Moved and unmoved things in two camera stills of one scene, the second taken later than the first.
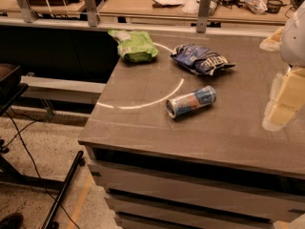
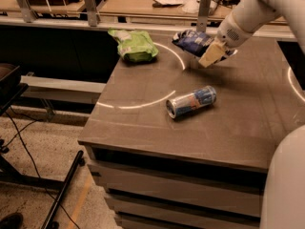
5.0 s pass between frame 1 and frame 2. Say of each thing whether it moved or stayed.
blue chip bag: moved
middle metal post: stayed
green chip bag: stayed
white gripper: moved
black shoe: stayed
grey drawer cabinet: stayed
